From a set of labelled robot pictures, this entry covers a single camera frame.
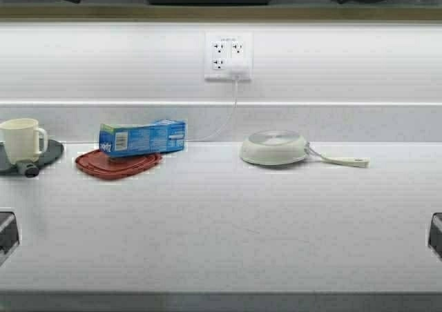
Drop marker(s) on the white wall outlet plate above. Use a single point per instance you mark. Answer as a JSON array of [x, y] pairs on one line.
[[222, 48]]

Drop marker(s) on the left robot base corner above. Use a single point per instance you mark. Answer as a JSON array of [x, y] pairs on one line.
[[9, 235]]

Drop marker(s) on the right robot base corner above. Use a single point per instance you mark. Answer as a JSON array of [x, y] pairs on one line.
[[435, 234]]

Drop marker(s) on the blue zip bag box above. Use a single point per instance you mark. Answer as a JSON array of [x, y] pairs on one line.
[[162, 136]]

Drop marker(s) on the dark round plate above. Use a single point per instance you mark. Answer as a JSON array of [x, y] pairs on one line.
[[28, 168]]

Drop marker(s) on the red plastic lid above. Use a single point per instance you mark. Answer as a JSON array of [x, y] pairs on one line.
[[98, 164]]

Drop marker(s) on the white frying pan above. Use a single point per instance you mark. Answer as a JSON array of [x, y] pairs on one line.
[[283, 147]]

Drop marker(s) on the white mug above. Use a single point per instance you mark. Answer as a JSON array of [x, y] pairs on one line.
[[24, 140]]

